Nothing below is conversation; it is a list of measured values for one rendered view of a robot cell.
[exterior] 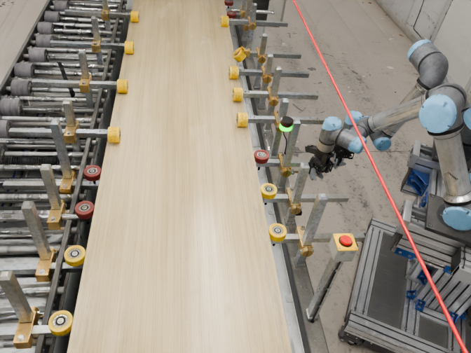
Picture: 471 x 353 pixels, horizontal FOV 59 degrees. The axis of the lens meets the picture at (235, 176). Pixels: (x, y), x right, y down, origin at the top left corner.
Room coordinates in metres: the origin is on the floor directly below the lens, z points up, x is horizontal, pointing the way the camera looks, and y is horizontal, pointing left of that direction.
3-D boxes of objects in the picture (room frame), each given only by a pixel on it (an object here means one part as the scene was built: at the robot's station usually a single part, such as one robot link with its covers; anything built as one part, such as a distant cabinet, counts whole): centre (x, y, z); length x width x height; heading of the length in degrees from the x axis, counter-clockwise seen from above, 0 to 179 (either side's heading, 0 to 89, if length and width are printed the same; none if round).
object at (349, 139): (1.43, -0.47, 1.25); 0.11 x 0.11 x 0.08; 58
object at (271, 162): (1.70, -0.31, 0.84); 0.43 x 0.03 x 0.04; 101
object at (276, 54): (2.69, -0.16, 0.95); 0.36 x 0.03 x 0.03; 101
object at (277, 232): (1.17, -0.21, 0.85); 0.08 x 0.08 x 0.11
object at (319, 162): (1.46, -0.38, 1.10); 0.09 x 0.08 x 0.12; 31
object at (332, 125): (1.47, -0.38, 1.26); 0.09 x 0.08 x 0.11; 58
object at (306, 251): (1.18, -0.34, 0.85); 0.13 x 0.06 x 0.05; 11
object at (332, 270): (0.90, -0.40, 0.93); 0.05 x 0.04 x 0.45; 11
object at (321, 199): (1.16, -0.35, 0.93); 0.03 x 0.03 x 0.48; 11
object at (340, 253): (0.90, -0.40, 1.18); 0.07 x 0.07 x 0.08; 11
